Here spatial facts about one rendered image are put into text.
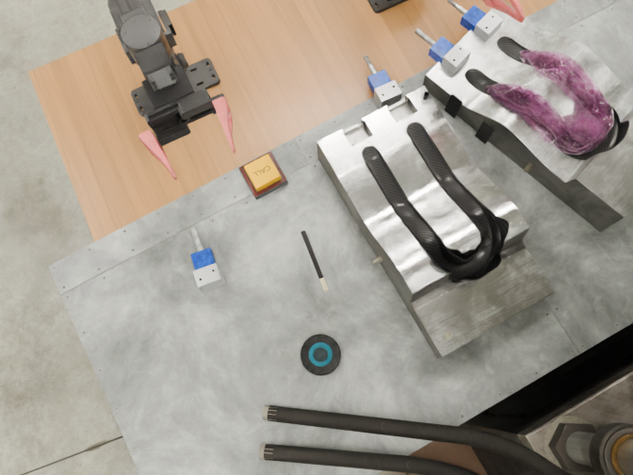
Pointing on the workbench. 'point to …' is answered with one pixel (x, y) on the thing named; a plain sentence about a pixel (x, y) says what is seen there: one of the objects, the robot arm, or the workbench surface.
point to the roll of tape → (316, 350)
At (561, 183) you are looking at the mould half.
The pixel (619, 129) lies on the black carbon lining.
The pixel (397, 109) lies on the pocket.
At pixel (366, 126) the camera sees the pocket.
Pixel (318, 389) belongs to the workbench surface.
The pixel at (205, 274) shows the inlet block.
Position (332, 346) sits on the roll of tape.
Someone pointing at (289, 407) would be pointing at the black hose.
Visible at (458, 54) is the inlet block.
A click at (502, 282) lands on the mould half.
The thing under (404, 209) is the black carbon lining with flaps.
